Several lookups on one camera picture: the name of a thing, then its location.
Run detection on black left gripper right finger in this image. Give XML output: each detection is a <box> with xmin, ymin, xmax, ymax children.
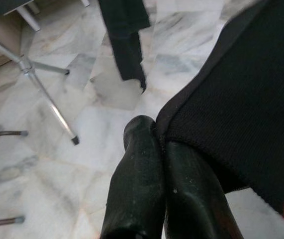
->
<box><xmin>164</xmin><ymin>140</ymin><xmax>244</xmax><ymax>239</ymax></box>

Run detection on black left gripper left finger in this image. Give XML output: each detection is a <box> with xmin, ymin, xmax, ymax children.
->
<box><xmin>99</xmin><ymin>114</ymin><xmax>167</xmax><ymax>239</ymax></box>

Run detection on black garment with red trim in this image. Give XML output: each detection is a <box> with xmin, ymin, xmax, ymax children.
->
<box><xmin>155</xmin><ymin>0</ymin><xmax>284</xmax><ymax>226</ymax></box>

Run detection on marble table with red edge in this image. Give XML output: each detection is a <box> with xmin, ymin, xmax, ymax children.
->
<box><xmin>0</xmin><ymin>130</ymin><xmax>28</xmax><ymax>229</ymax></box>

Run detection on black t-shirt with green print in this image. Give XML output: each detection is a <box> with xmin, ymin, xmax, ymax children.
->
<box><xmin>98</xmin><ymin>0</ymin><xmax>151</xmax><ymax>94</ymax></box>

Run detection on silver metal clothes rack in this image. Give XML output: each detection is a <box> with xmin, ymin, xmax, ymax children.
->
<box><xmin>0</xmin><ymin>27</ymin><xmax>80</xmax><ymax>145</ymax></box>

